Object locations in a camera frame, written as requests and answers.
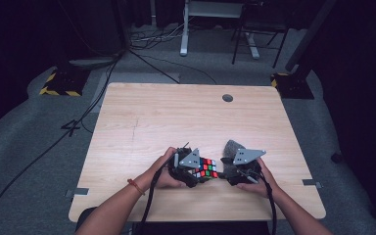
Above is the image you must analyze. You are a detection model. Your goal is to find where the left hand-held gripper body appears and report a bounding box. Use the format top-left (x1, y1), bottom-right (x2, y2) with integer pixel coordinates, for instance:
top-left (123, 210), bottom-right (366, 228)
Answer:
top-left (168, 147), bottom-right (201, 189)

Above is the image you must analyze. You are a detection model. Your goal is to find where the black metal chair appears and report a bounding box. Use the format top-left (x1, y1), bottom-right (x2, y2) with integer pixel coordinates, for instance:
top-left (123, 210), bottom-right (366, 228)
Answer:
top-left (231, 0), bottom-right (290, 70)

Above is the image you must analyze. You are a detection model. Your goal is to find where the grey stand base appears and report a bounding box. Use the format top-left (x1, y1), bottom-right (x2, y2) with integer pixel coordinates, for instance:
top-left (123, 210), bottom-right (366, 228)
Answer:
top-left (68, 57), bottom-right (122, 71)

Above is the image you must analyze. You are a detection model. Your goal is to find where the slanted black post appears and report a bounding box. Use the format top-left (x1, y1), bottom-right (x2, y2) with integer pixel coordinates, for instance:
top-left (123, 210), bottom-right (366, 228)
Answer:
top-left (285, 0), bottom-right (338, 73)

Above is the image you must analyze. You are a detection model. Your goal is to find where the bundle of floor cables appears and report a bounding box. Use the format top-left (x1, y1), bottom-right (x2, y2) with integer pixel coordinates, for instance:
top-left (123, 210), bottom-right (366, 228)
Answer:
top-left (130, 23), bottom-right (184, 51)

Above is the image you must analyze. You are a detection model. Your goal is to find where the left hand-held gripper black cable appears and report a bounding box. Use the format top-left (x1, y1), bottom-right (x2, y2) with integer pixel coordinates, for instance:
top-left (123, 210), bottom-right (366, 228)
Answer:
top-left (133, 141), bottom-right (191, 235)

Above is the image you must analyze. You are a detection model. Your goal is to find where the person's dark clothing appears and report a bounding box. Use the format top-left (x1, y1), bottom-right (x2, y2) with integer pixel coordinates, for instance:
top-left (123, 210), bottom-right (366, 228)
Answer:
top-left (133, 221), bottom-right (270, 235)

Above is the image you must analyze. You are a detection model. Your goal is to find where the person's right hand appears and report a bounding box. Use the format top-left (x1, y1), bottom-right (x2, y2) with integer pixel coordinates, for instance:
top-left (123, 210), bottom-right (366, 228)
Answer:
top-left (236, 159), bottom-right (280, 200)

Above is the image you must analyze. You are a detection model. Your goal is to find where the multicoloured puzzle cube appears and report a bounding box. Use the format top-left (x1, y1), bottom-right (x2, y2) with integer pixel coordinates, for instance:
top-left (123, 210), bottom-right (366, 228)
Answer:
top-left (192, 157), bottom-right (219, 180)

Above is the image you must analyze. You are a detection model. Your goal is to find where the black yellow striped base plate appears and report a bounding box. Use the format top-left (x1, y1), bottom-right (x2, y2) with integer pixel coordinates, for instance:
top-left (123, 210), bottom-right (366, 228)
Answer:
top-left (270, 71), bottom-right (315, 100)
top-left (38, 67), bottom-right (91, 98)

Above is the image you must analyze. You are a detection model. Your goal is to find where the long black floor cable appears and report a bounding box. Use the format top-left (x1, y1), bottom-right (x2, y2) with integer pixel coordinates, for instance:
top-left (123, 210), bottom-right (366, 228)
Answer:
top-left (0, 58), bottom-right (119, 235)

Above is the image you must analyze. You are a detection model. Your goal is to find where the red wrist bracelet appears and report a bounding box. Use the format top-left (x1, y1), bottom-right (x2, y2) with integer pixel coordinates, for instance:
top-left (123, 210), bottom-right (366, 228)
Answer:
top-left (126, 178), bottom-right (147, 197)

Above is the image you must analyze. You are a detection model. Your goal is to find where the right hand-held gripper black cable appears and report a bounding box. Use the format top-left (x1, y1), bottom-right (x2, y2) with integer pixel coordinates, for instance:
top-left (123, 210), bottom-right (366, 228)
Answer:
top-left (258, 170), bottom-right (278, 235)

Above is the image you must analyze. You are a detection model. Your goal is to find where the small black floor object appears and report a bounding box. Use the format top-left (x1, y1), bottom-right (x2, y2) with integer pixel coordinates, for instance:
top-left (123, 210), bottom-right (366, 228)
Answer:
top-left (330, 151), bottom-right (344, 165)

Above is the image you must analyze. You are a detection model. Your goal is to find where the hand-held gripper black cable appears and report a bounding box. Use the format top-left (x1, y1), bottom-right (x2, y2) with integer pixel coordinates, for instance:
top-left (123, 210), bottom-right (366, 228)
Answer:
top-left (258, 170), bottom-right (278, 235)
top-left (133, 141), bottom-right (191, 235)

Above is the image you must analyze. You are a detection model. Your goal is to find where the grey tape strip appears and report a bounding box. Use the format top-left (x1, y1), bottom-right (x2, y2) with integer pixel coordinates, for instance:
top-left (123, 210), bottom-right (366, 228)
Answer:
top-left (302, 178), bottom-right (324, 190)
top-left (64, 187), bottom-right (90, 199)

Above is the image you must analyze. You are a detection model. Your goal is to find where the thin black floor cable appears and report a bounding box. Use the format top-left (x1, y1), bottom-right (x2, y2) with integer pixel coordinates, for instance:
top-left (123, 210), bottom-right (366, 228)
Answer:
top-left (128, 48), bottom-right (218, 85)

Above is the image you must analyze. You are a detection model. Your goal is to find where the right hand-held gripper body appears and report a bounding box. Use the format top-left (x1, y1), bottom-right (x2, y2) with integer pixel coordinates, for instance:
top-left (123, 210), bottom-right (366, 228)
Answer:
top-left (227, 148), bottom-right (267, 187)

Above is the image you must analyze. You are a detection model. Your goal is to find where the person's left hand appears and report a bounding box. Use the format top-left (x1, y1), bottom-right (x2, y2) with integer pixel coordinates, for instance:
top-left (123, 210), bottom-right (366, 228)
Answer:
top-left (148, 146), bottom-right (188, 192)

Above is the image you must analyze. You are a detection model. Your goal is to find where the white desk frame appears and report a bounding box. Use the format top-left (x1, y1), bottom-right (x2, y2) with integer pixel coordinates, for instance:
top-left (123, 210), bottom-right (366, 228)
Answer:
top-left (179, 0), bottom-right (260, 60)

